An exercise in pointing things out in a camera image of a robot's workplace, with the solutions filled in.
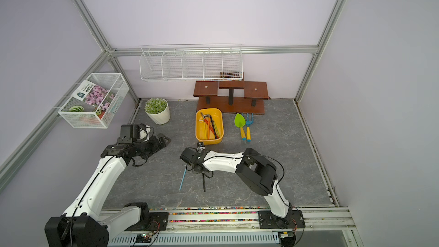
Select small black hex key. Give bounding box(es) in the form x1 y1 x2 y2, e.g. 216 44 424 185
202 173 206 192

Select large black hex key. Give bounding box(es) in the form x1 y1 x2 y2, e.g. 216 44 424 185
205 115 219 139

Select red hex key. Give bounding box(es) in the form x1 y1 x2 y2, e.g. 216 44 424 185
200 113 220 140

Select green hex key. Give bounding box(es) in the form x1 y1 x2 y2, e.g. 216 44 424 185
213 121 221 138

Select orange hex key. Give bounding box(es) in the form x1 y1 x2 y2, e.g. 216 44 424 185
204 117 215 140

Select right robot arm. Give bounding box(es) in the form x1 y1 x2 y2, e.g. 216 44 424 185
179 148 290 219

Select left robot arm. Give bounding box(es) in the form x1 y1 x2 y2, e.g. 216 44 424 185
45 134 171 247

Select yellow plastic storage box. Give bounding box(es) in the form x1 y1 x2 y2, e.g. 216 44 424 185
195 108 224 145

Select white potted green plant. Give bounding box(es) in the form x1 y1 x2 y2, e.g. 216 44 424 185
145 98 170 125

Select green garden trowel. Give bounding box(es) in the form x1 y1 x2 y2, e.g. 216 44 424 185
234 113 246 141

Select teal garden fork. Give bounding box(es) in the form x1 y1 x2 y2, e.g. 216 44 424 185
246 113 254 142

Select flower seed packet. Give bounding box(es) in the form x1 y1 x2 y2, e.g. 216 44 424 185
72 80 115 112

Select brown wooden stand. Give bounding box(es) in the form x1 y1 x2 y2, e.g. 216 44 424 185
193 80 270 115

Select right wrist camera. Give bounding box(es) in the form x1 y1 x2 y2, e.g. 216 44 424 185
197 142 205 151

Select white wire side basket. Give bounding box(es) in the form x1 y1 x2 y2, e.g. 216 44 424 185
58 73 129 129

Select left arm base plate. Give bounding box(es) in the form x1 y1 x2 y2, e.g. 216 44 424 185
125 211 169 232

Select aluminium mounting rail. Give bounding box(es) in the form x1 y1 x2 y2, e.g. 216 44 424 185
107 207 363 247

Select long white wire basket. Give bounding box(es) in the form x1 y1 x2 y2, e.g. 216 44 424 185
139 43 244 81

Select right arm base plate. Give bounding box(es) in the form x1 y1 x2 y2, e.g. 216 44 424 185
258 209 306 229

